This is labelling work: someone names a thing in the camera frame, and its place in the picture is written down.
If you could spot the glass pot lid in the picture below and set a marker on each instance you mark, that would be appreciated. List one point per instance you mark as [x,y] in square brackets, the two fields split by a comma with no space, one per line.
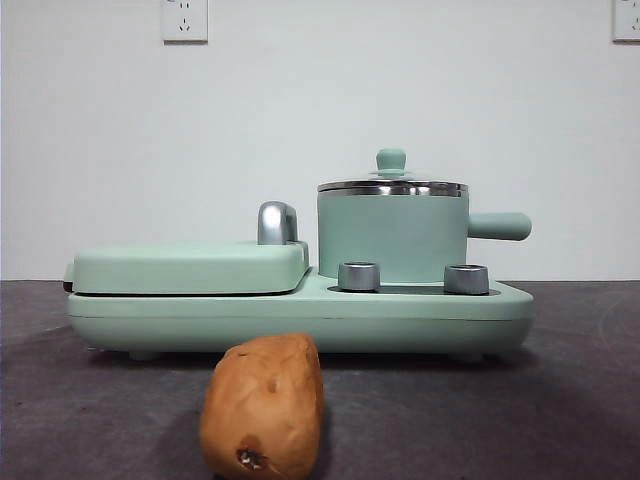
[392,159]

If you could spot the mint green steamer pot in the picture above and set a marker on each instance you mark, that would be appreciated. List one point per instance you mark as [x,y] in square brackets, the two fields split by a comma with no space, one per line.
[400,230]

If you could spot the white wall socket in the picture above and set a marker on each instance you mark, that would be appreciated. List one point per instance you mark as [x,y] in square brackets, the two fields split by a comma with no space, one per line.
[184,22]
[627,20]

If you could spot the mint green griddle cover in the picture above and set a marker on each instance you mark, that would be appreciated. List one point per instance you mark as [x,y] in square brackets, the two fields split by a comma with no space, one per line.
[175,267]

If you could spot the brown potato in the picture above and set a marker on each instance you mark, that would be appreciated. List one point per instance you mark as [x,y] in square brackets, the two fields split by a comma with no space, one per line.
[260,400]

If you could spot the mint green breakfast machine base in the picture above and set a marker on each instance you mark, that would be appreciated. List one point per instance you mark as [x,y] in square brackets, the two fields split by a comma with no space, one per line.
[300,320]

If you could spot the silver control knob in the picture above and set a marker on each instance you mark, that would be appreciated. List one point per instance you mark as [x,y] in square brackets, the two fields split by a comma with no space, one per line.
[357,277]
[466,280]

